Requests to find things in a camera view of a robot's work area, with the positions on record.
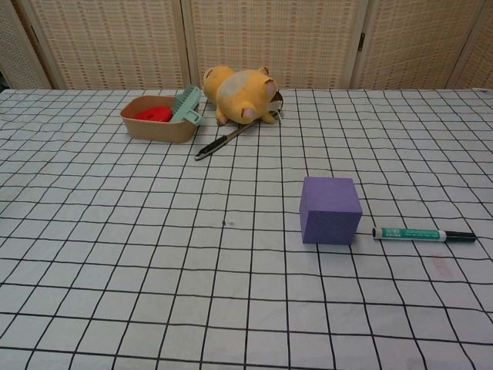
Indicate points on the mint green brush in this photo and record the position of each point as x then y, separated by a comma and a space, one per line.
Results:
188, 104

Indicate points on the tan rectangular tray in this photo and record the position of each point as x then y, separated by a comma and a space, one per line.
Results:
158, 129

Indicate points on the red round lid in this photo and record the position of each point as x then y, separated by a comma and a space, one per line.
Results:
155, 113

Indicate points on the yellow plush toy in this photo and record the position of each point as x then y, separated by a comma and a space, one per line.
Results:
239, 96

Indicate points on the green whiteboard marker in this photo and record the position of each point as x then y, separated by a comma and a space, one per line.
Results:
408, 233

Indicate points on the woven folding screen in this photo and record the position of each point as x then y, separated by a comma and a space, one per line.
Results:
269, 38

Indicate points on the black utility knife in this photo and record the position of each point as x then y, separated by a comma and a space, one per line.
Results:
215, 145

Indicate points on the white grid tablecloth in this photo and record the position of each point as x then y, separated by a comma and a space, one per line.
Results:
154, 250

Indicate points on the purple foam cube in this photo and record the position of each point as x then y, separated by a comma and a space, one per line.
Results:
331, 216

